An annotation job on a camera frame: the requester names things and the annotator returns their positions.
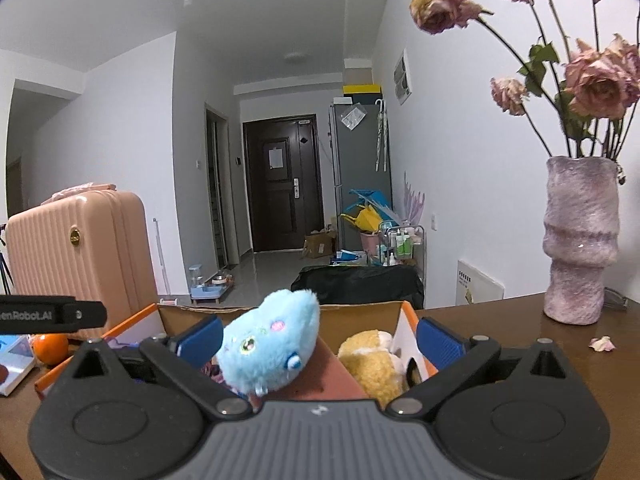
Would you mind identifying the brown cardboard carton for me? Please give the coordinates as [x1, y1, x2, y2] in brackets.
[302, 230, 337, 259]

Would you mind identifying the white folded umbrella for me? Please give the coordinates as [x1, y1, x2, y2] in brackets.
[374, 100, 390, 171]

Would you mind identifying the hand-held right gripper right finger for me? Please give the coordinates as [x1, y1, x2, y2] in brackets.
[382, 317, 571, 418]

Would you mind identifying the purple textured vase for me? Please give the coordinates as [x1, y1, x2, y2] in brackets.
[542, 156, 620, 326]

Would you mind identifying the dark brown entrance door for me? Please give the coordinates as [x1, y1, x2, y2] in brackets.
[242, 114, 325, 253]

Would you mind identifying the dried pink rose bouquet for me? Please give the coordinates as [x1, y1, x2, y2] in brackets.
[409, 0, 640, 161]

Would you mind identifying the purple wing decoration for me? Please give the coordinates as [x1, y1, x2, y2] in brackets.
[402, 171, 426, 228]

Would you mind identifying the clear plastic bag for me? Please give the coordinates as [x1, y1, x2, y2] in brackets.
[341, 106, 367, 130]

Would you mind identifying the orange fruit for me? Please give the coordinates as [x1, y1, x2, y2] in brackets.
[32, 332, 70, 366]

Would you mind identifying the white thin pole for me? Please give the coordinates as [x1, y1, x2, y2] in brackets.
[151, 217, 170, 296]

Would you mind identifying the orange cardboard box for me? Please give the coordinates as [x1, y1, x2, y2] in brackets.
[34, 301, 441, 402]

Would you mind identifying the metal cart with bottles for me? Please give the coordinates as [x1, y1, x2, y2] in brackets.
[382, 226, 426, 281]

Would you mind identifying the blue folding rack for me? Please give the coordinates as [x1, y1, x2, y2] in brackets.
[349, 188, 396, 221]

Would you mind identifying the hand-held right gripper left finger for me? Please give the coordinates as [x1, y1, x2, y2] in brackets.
[70, 316, 252, 418]

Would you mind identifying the blue pet feeder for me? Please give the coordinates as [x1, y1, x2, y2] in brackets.
[189, 263, 234, 306]

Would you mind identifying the white and yellow plush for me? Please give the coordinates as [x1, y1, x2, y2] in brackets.
[337, 329, 412, 408]

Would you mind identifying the black tripod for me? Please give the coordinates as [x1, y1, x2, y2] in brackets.
[0, 222, 13, 296]

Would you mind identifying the pink ribbed suitcase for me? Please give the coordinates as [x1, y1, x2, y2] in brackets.
[6, 182, 160, 343]

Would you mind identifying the light blue plush toy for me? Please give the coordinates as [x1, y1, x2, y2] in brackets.
[216, 288, 321, 396]

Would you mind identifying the white electrical panel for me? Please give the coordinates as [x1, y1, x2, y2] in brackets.
[393, 50, 415, 106]

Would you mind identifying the white leaning board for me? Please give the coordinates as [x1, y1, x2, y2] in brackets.
[456, 259, 505, 306]

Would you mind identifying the grey refrigerator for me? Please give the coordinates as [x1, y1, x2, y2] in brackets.
[328, 102, 393, 263]

